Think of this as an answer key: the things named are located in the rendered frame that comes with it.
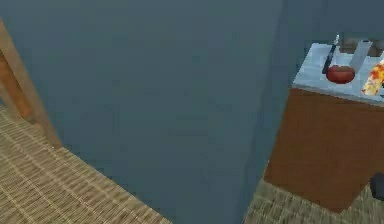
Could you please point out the grey metal spatula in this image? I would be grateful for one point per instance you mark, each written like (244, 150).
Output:
(360, 55)

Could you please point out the dark grey round object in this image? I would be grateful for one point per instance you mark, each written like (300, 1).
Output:
(378, 186)

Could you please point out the wooden door frame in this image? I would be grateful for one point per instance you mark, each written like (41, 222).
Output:
(20, 83)

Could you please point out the brown cabinet with grey top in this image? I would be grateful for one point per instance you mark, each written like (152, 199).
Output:
(323, 146)

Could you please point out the orange yellow patterned food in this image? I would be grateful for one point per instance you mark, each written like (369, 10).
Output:
(374, 80)

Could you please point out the red tomato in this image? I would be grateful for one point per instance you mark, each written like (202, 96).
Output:
(340, 74)

